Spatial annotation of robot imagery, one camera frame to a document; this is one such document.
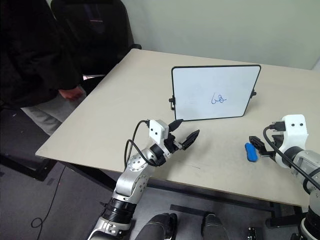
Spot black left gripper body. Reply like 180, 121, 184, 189
165, 133, 183, 154

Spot person's grey trousers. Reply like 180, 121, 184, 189
20, 91, 88, 137

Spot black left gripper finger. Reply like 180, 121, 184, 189
179, 129, 201, 151
168, 119, 184, 133

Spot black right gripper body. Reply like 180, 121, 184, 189
260, 134, 285, 159

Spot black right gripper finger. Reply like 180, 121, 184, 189
248, 135, 267, 154

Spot black office chair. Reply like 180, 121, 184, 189
50, 0, 143, 77

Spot small black floor object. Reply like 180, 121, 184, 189
246, 226, 257, 240

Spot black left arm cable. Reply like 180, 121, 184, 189
123, 119, 158, 173

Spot person's bare hand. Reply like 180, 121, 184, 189
59, 85, 84, 101

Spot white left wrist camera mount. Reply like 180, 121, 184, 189
147, 119, 173, 160

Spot blue eraser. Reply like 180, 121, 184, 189
244, 142, 259, 163

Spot seated person in black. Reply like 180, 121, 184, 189
0, 0, 84, 111

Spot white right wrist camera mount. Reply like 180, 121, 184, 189
274, 114, 309, 168

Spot dark rounded shape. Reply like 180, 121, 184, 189
134, 212, 179, 240
200, 211, 230, 240

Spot black-framed white whiteboard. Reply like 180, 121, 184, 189
168, 64, 262, 122

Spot black floor cable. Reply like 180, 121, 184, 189
31, 165, 68, 229

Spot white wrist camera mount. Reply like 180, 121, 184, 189
147, 119, 173, 160
274, 114, 309, 168

